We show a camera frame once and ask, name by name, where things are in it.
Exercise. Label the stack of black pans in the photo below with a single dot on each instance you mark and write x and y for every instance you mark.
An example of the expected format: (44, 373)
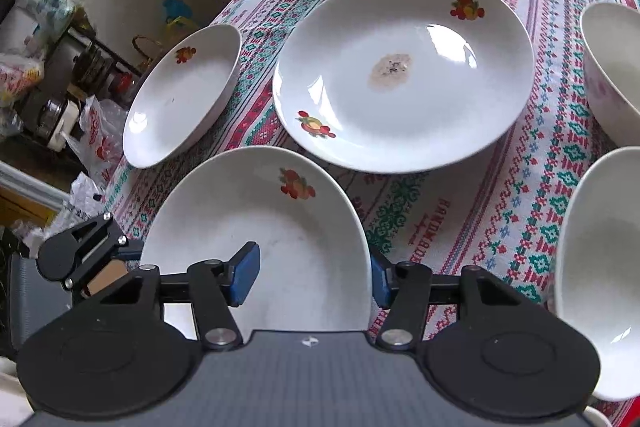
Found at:
(92, 67)

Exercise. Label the crumpled white plastic bag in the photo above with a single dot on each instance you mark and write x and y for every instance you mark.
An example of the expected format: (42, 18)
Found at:
(80, 202)

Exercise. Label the small white fruit-print plate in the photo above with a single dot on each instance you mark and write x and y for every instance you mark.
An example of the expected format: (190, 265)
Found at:
(180, 107)
(280, 227)

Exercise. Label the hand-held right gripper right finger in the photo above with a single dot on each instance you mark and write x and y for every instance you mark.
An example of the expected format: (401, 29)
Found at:
(380, 279)

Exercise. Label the large white fruit-print plate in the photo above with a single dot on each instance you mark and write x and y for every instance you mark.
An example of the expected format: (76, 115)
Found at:
(425, 107)

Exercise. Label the blue and yellow toy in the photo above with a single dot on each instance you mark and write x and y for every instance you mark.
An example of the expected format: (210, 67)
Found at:
(177, 13)

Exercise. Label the metal pot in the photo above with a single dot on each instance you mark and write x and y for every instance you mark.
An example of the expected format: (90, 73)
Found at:
(55, 119)

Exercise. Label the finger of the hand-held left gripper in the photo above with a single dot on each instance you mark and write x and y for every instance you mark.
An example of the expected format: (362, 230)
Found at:
(129, 251)

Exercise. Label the red and white plastic bag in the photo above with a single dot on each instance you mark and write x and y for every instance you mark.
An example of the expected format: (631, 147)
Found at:
(100, 132)

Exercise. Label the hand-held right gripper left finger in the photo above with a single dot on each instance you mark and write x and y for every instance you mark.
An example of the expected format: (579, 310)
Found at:
(245, 274)

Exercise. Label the white floral bowl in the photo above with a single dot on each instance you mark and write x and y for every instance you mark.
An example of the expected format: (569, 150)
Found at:
(617, 57)

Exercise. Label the white ceramic bowl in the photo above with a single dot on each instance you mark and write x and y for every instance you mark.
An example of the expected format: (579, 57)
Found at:
(600, 267)

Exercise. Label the patterned woven tablecloth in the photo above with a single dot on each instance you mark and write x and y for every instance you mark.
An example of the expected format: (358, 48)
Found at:
(475, 217)

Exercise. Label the wicker basket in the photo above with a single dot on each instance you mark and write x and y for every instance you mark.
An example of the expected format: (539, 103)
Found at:
(145, 44)

